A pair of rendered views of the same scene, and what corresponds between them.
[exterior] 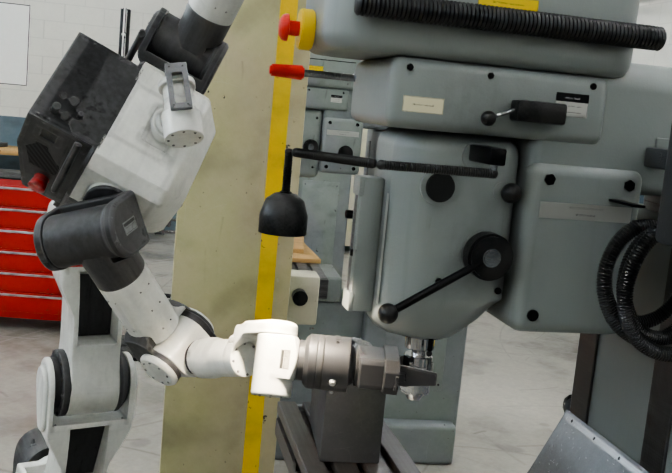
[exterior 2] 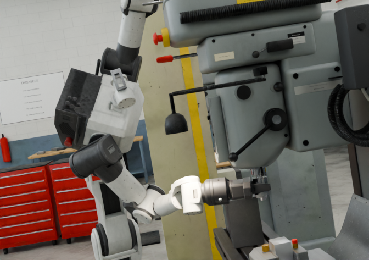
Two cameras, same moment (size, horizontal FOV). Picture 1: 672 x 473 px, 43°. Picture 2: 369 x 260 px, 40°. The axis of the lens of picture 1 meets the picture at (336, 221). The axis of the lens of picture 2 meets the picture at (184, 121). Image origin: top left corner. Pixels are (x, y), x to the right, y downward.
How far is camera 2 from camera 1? 0.35 m
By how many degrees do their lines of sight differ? 9
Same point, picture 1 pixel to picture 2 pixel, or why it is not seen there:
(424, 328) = (255, 161)
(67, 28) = not seen: hidden behind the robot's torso
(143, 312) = (127, 189)
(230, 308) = not seen: hidden behind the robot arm
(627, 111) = (326, 34)
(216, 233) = (172, 158)
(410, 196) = (231, 100)
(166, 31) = (111, 57)
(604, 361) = (361, 162)
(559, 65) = (284, 21)
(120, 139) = (99, 111)
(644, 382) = not seen: outside the picture
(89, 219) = (91, 150)
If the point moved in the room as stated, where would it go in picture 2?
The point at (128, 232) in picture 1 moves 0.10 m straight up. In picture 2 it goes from (111, 152) to (106, 123)
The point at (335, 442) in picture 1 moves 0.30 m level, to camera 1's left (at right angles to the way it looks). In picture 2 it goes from (239, 237) to (163, 246)
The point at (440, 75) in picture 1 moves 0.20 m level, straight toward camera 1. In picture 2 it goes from (228, 40) to (217, 36)
